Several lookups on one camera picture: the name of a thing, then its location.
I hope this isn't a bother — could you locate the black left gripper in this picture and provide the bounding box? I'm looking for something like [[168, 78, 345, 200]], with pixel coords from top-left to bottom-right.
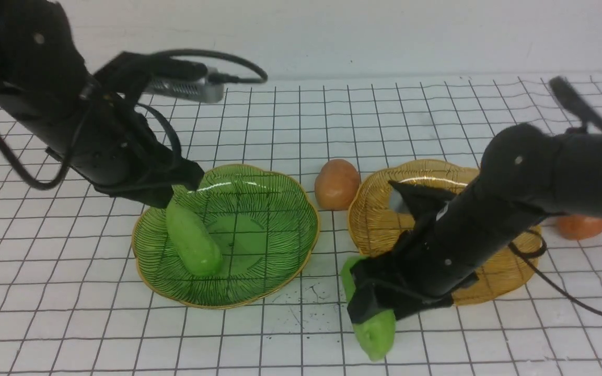
[[45, 51, 205, 208]]

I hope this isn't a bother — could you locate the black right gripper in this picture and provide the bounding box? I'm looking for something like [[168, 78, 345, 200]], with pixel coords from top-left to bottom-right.
[[348, 180, 479, 324]]

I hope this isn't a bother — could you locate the orange potato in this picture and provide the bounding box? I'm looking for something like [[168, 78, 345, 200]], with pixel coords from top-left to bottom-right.
[[555, 216, 602, 240], [315, 159, 361, 211]]

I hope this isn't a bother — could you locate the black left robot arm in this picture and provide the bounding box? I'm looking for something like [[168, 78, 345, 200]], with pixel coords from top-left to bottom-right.
[[0, 1, 204, 208]]

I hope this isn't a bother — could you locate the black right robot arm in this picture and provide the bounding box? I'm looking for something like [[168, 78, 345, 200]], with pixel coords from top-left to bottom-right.
[[348, 124, 602, 324]]

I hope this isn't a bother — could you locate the amber transparent plastic plate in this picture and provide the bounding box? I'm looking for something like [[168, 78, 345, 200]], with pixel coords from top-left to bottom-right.
[[348, 159, 534, 305]]

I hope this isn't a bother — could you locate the green transparent plastic plate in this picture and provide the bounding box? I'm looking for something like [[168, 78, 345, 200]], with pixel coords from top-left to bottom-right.
[[131, 164, 320, 309]]

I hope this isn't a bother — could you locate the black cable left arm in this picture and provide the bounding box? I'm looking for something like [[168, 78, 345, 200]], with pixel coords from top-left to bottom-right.
[[0, 49, 269, 191]]

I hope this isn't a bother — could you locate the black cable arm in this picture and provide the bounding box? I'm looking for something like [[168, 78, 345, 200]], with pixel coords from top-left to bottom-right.
[[507, 230, 602, 324], [0, 49, 269, 191]]

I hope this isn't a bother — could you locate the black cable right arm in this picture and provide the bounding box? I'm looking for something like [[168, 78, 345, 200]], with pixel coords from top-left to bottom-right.
[[507, 230, 602, 324]]

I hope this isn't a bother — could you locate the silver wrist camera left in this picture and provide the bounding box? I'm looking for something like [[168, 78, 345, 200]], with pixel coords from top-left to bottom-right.
[[143, 67, 225, 104]]

